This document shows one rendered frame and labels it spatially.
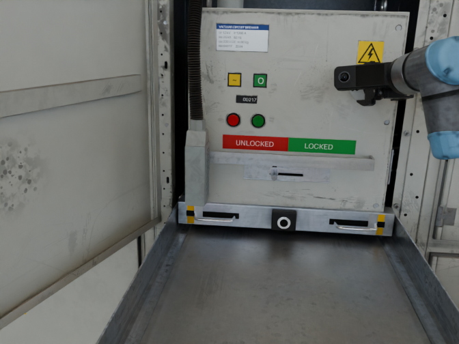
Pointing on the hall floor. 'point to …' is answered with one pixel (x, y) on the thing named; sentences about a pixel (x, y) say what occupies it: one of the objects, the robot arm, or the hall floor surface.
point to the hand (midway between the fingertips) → (350, 89)
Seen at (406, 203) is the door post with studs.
